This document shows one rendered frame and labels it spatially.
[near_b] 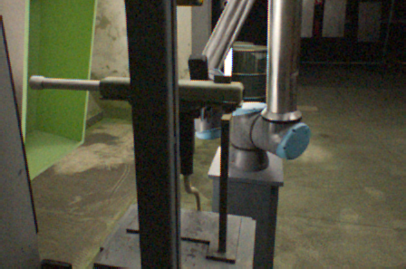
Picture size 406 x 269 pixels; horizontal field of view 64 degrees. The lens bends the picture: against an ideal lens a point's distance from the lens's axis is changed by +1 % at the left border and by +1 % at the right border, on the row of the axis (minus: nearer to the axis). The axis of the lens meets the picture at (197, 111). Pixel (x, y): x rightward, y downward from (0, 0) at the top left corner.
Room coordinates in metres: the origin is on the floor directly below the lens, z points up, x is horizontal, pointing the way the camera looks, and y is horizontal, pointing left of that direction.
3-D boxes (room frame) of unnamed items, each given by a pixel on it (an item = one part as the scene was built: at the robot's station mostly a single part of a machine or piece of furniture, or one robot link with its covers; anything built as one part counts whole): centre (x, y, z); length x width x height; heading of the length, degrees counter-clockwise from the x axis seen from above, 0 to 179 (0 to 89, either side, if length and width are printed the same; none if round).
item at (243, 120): (1.32, -0.23, 0.83); 0.17 x 0.15 x 0.18; 35
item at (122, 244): (0.62, 0.04, 0.78); 0.31 x 0.23 x 0.01; 78
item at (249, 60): (4.10, -0.63, 0.44); 0.59 x 0.58 x 0.89; 2
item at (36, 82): (0.69, 0.14, 1.05); 0.49 x 0.05 x 0.23; 78
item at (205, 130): (0.99, -0.03, 0.95); 0.12 x 0.09 x 0.12; 35
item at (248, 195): (1.32, -0.22, 0.32); 0.31 x 0.31 x 0.64; 78
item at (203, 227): (0.64, 0.03, 0.95); 0.26 x 0.15 x 0.32; 78
